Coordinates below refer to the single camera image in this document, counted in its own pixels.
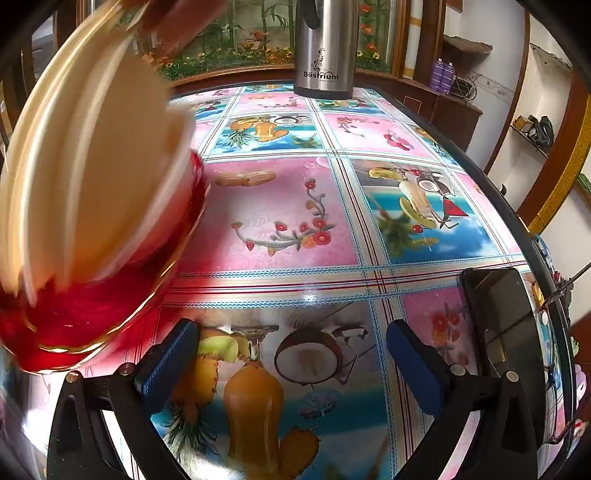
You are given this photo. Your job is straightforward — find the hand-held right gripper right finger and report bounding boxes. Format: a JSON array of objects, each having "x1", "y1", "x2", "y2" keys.
[{"x1": 385, "y1": 318, "x2": 541, "y2": 480}]

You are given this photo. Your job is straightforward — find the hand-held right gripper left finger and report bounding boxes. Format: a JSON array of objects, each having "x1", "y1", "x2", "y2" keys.
[{"x1": 46, "y1": 318, "x2": 200, "y2": 480}]

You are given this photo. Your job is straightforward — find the red scalloped plate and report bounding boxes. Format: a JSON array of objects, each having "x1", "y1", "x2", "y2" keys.
[{"x1": 0, "y1": 150, "x2": 212, "y2": 374}]

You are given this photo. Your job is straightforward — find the beige ribbed plastic plate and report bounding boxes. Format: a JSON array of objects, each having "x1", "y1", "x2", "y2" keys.
[{"x1": 0, "y1": 0, "x2": 199, "y2": 308}]

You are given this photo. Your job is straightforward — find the black smartphone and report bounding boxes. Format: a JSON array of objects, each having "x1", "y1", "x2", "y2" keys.
[{"x1": 459, "y1": 267, "x2": 550, "y2": 444}]

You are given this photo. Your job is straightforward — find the printed fruit tablecloth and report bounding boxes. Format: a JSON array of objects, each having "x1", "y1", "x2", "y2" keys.
[{"x1": 0, "y1": 83, "x2": 578, "y2": 480}]

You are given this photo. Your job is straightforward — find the artificial flower display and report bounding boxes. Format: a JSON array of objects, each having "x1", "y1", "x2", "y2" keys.
[{"x1": 92, "y1": 0, "x2": 407, "y2": 81}]

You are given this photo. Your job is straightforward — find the stainless steel thermos jug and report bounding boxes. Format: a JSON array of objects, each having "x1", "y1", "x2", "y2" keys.
[{"x1": 294, "y1": 0, "x2": 355, "y2": 99}]

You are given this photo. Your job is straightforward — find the black tangled cables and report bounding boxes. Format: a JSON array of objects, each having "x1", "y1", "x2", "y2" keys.
[{"x1": 450, "y1": 76, "x2": 481, "y2": 100}]

